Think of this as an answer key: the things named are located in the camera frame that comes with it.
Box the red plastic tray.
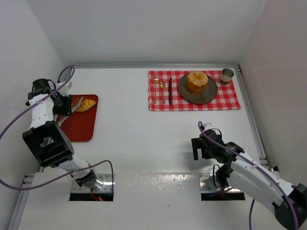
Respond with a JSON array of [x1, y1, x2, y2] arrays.
[[60, 94, 99, 142]]

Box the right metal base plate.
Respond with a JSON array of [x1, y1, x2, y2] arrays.
[[199, 173, 242, 195]]

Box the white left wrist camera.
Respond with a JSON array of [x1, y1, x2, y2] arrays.
[[56, 81, 72, 96]]

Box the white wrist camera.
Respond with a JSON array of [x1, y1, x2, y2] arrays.
[[203, 123, 212, 127], [56, 81, 72, 96]]

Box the silver metal tongs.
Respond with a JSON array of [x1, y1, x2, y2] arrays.
[[54, 97, 84, 127]]

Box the metal base plate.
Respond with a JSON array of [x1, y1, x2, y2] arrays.
[[71, 173, 115, 194], [199, 173, 242, 195]]

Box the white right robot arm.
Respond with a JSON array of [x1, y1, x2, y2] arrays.
[[191, 129, 307, 230]]

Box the iridescent gold spoon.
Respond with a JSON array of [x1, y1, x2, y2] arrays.
[[160, 80, 165, 104]]

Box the dark round plate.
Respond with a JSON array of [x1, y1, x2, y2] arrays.
[[177, 74, 218, 104]]

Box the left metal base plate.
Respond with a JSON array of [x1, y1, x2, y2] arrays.
[[71, 173, 115, 194]]

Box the round sugar-topped bread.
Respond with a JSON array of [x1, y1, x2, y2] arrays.
[[186, 71, 209, 93]]

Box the metal cup brown base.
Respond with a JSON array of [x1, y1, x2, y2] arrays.
[[219, 69, 235, 85]]

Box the black knife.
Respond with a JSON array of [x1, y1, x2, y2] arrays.
[[168, 77, 173, 105]]

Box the red white checkered cloth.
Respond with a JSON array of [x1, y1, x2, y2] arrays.
[[148, 70, 241, 111]]

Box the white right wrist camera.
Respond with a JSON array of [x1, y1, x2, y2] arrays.
[[203, 123, 212, 127]]

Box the golden croissant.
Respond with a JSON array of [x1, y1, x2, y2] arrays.
[[73, 99, 96, 113]]

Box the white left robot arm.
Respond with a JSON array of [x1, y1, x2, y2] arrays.
[[23, 79, 101, 190]]

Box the gold fork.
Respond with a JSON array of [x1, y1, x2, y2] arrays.
[[154, 75, 159, 104]]

